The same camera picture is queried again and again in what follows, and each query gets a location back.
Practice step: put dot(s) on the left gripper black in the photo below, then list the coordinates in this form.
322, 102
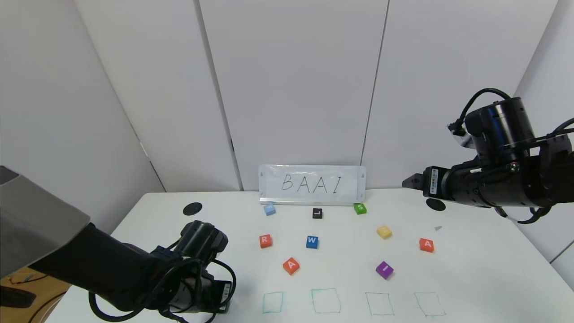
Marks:
223, 294

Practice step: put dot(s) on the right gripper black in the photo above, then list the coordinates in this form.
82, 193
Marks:
433, 181

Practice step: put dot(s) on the orange A letter block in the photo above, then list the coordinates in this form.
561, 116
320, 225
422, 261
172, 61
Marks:
427, 245
291, 266

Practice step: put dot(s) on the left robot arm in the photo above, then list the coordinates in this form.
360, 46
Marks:
112, 273

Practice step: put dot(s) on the white BAAI sign board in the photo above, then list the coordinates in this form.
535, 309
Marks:
311, 184

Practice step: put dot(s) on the black round table grommet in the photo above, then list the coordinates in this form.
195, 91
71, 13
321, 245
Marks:
436, 206
192, 209

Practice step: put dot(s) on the yellow letter block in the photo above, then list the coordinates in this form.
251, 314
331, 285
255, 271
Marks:
384, 232

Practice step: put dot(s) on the green S letter block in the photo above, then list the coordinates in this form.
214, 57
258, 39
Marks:
360, 208

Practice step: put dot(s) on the orange R letter block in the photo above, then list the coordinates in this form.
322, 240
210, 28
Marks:
265, 241

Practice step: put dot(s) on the purple I letter block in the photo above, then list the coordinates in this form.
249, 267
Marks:
384, 270

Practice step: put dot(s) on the light blue letter block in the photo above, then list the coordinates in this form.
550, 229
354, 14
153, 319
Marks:
269, 209

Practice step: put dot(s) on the blue W letter block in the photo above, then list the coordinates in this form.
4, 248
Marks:
312, 242

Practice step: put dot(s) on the black L letter block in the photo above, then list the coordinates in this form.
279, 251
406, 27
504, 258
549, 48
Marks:
317, 213

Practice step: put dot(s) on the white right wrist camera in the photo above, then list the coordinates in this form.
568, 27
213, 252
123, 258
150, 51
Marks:
462, 140

